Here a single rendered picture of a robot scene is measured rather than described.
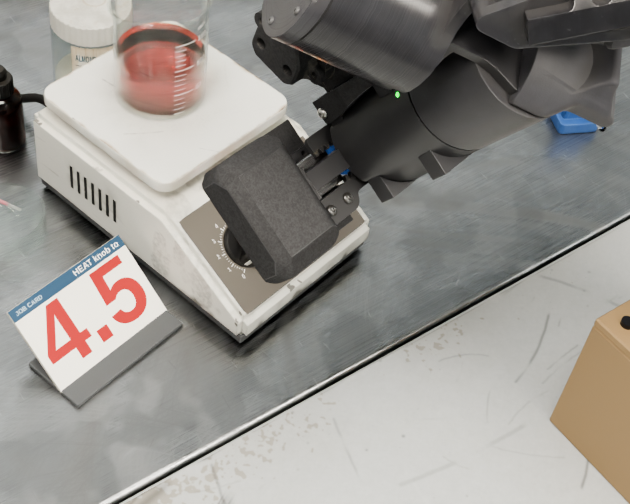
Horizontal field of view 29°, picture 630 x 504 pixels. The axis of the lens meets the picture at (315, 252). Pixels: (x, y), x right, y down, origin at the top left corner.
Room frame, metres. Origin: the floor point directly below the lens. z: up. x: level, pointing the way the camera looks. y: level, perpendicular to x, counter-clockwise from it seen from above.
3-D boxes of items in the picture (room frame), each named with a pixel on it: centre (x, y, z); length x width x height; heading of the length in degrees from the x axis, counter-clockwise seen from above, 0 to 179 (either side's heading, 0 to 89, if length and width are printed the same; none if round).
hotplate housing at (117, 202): (0.57, 0.09, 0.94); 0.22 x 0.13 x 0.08; 56
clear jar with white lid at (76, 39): (0.68, 0.19, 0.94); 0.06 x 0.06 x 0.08
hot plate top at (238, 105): (0.59, 0.11, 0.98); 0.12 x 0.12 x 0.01; 56
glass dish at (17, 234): (0.52, 0.21, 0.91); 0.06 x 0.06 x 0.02
